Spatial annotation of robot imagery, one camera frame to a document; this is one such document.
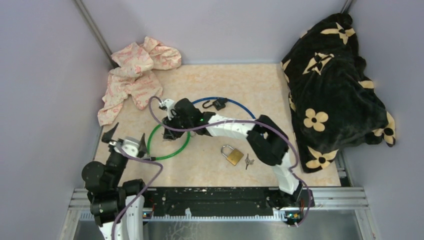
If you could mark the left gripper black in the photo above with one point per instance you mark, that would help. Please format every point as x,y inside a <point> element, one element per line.
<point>107,136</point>

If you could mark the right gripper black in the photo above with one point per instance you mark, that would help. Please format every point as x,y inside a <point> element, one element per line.
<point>169,134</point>

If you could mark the green cable lock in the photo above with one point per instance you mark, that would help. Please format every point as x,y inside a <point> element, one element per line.
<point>165,157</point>

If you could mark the large brass padlock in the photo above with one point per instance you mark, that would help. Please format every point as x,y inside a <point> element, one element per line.
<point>231,154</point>

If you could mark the black padlock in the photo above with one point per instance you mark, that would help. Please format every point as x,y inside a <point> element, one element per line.
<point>218,104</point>

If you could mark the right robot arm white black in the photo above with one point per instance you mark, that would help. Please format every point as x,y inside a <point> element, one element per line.
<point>269,143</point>

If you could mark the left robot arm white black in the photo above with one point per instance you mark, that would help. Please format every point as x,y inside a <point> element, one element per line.
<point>117,210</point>

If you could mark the pink patterned cloth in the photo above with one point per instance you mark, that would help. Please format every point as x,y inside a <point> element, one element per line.
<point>134,77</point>

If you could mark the keys of large padlock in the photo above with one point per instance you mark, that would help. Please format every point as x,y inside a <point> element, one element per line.
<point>248,161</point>

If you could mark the black floral blanket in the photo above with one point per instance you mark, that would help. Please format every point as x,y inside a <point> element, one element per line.
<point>333,103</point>

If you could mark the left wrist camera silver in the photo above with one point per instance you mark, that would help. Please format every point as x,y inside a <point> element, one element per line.
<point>130,145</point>

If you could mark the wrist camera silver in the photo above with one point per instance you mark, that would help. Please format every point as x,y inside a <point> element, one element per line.
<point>130,145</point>
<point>167,105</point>

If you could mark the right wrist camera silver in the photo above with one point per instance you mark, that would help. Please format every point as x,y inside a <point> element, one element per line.
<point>167,105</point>

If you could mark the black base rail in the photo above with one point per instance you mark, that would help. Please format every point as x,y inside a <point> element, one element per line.
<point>226,203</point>

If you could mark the blue cable lock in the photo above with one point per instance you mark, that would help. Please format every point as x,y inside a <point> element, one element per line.
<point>212,98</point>

